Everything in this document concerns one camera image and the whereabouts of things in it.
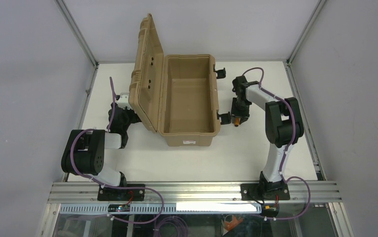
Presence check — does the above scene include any coiled purple cable below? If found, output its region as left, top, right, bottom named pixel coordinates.
left=153, top=215, right=189, bottom=237

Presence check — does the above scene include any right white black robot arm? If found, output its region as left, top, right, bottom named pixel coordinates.
left=230, top=76, right=304, bottom=194

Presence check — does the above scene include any aluminium mounting rail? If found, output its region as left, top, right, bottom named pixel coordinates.
left=47, top=181, right=342, bottom=203

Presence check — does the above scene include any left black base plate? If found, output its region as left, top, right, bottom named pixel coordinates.
left=97, top=184, right=145, bottom=201

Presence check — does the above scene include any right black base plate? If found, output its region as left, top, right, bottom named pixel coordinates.
left=240, top=183, right=291, bottom=201

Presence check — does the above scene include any tan plastic tool case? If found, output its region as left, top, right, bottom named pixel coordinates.
left=128, top=14, right=226, bottom=147

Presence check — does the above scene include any white slotted cable duct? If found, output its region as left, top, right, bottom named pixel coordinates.
left=60, top=202, right=261, bottom=215

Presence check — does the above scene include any orange object under table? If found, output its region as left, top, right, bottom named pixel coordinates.
left=222, top=214, right=244, bottom=232

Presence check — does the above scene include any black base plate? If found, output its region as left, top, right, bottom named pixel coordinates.
left=240, top=183, right=291, bottom=201
left=97, top=184, right=145, bottom=201

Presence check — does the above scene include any orange black screwdriver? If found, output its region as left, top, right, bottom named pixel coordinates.
left=234, top=117, right=240, bottom=127

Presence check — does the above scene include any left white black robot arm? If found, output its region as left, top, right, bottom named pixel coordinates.
left=61, top=102, right=141, bottom=187

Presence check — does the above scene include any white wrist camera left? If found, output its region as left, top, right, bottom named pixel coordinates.
left=116, top=93, right=131, bottom=109

